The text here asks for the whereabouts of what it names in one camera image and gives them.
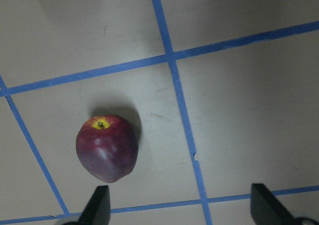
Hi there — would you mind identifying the dark red apple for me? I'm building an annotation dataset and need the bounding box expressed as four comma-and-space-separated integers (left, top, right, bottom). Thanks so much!
76, 115, 139, 183

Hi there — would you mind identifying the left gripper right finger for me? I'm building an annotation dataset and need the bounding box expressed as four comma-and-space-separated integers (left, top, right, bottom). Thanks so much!
250, 183, 319, 225

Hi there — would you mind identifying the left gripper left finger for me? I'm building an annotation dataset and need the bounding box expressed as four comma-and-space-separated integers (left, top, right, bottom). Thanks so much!
63, 185, 111, 225

